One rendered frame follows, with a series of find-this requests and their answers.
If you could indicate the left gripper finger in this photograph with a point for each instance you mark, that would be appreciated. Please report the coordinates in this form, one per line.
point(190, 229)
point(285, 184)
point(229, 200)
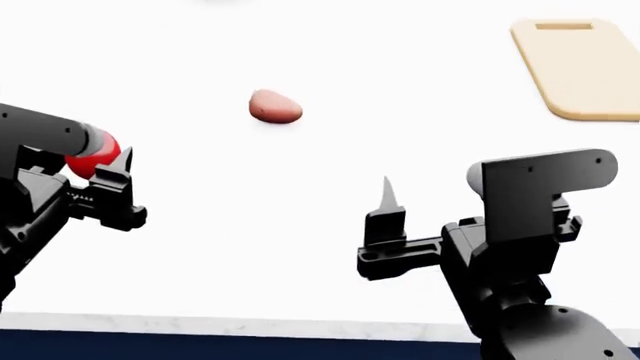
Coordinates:
point(116, 180)
point(37, 159)

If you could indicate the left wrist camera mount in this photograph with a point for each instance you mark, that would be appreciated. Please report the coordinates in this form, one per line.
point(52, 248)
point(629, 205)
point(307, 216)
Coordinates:
point(40, 129)

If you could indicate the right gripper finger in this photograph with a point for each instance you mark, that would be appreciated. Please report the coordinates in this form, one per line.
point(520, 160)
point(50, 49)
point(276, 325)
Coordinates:
point(387, 221)
point(561, 206)

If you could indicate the reddish-brown sweet potato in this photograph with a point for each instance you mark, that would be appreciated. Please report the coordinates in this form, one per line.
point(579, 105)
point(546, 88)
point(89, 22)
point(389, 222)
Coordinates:
point(274, 108)

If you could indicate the beige wooden cutting board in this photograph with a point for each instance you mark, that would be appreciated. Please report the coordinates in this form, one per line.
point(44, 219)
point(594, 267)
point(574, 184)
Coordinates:
point(585, 71)

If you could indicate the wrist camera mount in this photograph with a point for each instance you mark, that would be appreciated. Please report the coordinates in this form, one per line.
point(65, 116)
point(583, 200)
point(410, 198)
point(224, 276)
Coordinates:
point(40, 129)
point(530, 195)

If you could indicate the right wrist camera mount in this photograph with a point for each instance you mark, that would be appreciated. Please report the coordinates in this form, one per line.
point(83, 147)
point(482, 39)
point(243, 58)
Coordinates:
point(530, 195)

